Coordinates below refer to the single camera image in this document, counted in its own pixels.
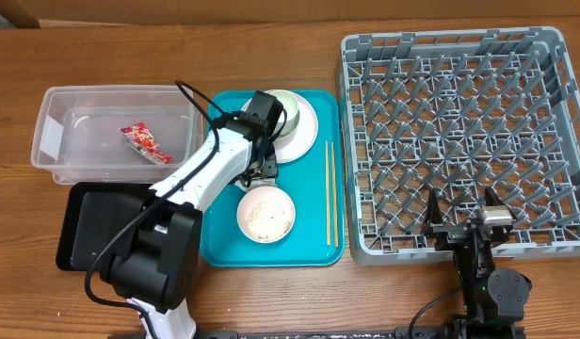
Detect white napkin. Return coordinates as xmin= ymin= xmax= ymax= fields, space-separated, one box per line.
xmin=234 ymin=178 xmax=277 ymax=192

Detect grey shallow bowl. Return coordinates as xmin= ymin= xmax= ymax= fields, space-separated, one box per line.
xmin=278 ymin=120 xmax=298 ymax=139

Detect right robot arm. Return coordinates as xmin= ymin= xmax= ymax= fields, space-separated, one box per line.
xmin=408 ymin=186 xmax=532 ymax=338

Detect teal plastic serving tray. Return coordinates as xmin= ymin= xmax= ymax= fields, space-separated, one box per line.
xmin=200 ymin=89 xmax=346 ymax=267

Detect red snack wrapper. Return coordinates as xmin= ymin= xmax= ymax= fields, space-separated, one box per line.
xmin=120 ymin=122 xmax=172 ymax=165

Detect clear plastic bin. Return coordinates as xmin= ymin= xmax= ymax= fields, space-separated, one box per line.
xmin=30 ymin=85 xmax=204 ymax=185

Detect grey plastic dishwasher rack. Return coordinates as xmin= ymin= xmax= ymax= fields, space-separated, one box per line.
xmin=337 ymin=26 xmax=580 ymax=266

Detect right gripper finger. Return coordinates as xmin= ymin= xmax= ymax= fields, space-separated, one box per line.
xmin=426 ymin=188 xmax=443 ymax=225
xmin=484 ymin=186 xmax=505 ymax=206

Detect black plastic tray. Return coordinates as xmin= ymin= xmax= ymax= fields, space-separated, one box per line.
xmin=56 ymin=182 xmax=200 ymax=273

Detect pale green cup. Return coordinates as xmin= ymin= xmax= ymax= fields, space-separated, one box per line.
xmin=266 ymin=89 xmax=299 ymax=130

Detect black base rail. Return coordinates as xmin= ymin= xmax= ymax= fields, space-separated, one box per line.
xmin=198 ymin=326 xmax=443 ymax=339

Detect large white plate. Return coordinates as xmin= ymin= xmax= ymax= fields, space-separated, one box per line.
xmin=240 ymin=89 xmax=319 ymax=165

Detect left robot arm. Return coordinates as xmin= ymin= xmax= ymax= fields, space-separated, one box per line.
xmin=90 ymin=90 xmax=289 ymax=338

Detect small white dish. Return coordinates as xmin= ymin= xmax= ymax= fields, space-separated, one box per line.
xmin=236 ymin=186 xmax=296 ymax=244

